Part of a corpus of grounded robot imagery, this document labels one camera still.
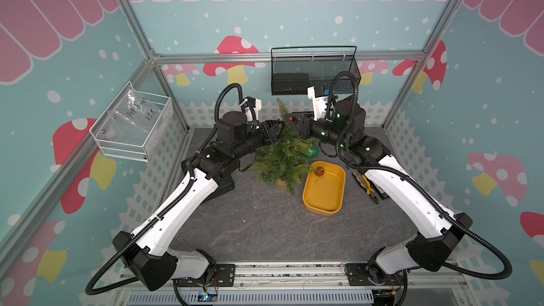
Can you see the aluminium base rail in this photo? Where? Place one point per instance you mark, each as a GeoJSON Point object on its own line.
{"type": "Point", "coordinates": [310, 283]}

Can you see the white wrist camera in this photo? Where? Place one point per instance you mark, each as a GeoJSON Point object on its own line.
{"type": "Point", "coordinates": [319, 96]}
{"type": "Point", "coordinates": [251, 108]}

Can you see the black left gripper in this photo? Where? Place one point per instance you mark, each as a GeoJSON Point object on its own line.
{"type": "Point", "coordinates": [267, 129]}

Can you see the yellow oval tray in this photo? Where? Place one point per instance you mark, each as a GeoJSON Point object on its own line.
{"type": "Point", "coordinates": [324, 196]}

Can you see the small green christmas tree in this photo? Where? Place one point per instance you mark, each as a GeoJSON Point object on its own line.
{"type": "Point", "coordinates": [284, 164]}

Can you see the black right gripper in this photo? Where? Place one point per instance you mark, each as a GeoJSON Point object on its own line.
{"type": "Point", "coordinates": [304, 123]}

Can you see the black wire mesh basket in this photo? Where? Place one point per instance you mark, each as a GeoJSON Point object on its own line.
{"type": "Point", "coordinates": [322, 63]}

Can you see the brown shiny ball ornament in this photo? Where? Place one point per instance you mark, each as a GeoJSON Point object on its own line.
{"type": "Point", "coordinates": [319, 172]}

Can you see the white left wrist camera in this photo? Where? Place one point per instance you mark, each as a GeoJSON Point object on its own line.
{"type": "Point", "coordinates": [251, 108]}

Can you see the clear plastic bag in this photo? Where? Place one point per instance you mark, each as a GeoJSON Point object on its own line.
{"type": "Point", "coordinates": [132, 119]}

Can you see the green glitter ball ornament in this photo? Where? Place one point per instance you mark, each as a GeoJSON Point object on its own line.
{"type": "Point", "coordinates": [313, 151]}

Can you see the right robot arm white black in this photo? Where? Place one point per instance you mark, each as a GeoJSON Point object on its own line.
{"type": "Point", "coordinates": [338, 120]}

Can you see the black box in basket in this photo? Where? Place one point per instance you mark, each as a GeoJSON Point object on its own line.
{"type": "Point", "coordinates": [285, 84]}

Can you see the yellow black pliers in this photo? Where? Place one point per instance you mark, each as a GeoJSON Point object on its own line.
{"type": "Point", "coordinates": [366, 185]}

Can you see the black plastic case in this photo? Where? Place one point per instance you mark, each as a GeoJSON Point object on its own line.
{"type": "Point", "coordinates": [225, 185]}

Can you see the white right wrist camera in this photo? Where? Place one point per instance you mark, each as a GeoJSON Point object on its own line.
{"type": "Point", "coordinates": [319, 96]}

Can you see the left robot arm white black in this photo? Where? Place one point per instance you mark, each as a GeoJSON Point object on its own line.
{"type": "Point", "coordinates": [144, 255]}

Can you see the green circuit board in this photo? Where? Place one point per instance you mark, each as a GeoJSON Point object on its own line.
{"type": "Point", "coordinates": [207, 296]}

